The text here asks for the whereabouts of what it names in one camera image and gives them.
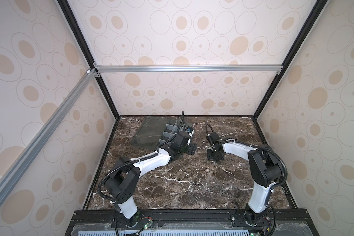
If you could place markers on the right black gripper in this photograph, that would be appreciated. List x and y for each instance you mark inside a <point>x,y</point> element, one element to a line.
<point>214,153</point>

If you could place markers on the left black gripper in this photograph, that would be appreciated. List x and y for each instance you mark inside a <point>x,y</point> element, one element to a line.
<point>192,149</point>

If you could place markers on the clear compartment organizer box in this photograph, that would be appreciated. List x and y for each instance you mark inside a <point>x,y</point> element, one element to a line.
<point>154,131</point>

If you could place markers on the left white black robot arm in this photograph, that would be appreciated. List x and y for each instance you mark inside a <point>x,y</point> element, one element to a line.
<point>118,186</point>

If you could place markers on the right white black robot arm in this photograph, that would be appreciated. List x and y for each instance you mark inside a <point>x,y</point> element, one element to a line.
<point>267,169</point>

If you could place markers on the pile of black screws nuts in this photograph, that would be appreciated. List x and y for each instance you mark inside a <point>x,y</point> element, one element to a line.
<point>206,144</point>

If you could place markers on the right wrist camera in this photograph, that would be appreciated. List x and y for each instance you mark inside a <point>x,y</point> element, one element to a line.
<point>213,138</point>

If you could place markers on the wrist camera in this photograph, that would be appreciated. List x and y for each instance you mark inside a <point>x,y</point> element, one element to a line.
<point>190,131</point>
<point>213,138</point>

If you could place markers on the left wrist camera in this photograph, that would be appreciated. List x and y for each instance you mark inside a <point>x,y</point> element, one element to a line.
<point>190,131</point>

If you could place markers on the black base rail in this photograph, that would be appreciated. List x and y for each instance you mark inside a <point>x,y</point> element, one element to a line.
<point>210,222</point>

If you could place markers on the horizontal aluminium frame bar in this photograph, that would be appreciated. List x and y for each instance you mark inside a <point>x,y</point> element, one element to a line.
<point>187,68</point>

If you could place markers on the diagonal aluminium frame bar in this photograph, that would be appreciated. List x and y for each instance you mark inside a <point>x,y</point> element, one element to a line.
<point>25,159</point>

